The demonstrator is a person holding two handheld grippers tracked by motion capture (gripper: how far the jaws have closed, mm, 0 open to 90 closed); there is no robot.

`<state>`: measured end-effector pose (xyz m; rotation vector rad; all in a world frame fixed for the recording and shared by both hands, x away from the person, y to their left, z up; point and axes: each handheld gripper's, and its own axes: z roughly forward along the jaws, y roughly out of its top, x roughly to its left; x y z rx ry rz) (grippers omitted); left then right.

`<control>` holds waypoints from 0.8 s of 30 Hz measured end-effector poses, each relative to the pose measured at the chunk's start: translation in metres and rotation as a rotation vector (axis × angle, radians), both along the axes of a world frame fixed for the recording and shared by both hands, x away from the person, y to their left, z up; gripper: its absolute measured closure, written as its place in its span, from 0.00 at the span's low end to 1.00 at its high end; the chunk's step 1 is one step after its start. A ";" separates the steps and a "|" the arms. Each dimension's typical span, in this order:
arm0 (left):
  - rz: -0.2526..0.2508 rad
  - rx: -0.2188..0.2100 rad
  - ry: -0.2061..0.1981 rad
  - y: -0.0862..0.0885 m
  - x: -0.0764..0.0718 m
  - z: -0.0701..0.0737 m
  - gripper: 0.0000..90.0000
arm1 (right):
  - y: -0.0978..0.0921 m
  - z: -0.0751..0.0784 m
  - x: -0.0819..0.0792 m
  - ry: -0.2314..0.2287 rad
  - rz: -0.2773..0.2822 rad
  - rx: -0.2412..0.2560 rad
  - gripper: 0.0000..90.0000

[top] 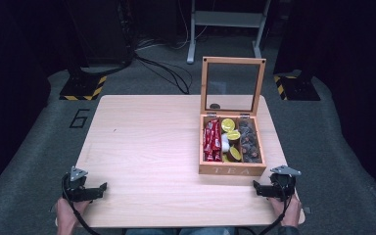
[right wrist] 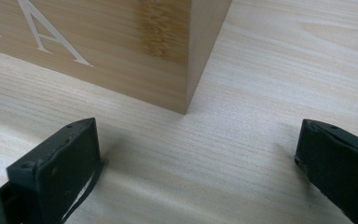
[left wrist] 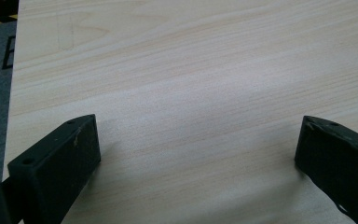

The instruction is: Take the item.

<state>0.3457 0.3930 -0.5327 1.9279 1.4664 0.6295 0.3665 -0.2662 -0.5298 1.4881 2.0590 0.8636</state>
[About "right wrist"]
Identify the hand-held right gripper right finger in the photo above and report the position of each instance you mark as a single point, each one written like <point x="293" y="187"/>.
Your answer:
<point x="338" y="168"/>

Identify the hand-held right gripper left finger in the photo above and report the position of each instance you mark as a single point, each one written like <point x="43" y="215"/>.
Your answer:
<point x="65" y="165"/>

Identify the lettered wooden box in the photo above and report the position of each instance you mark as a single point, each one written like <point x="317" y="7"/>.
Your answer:
<point x="121" y="46"/>

